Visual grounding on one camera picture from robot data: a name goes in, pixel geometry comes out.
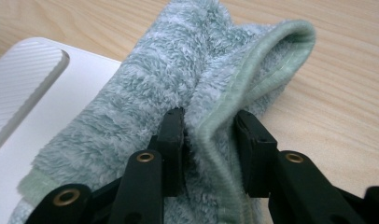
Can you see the white desk lamp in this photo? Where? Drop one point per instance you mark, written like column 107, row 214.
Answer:
column 69, row 93

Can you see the light green fluffy cloth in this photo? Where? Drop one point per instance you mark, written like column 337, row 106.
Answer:
column 147, row 77

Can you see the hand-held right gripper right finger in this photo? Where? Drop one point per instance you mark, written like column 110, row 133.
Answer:
column 256, row 155

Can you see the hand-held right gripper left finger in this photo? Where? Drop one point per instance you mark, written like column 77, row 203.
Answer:
column 173, row 149

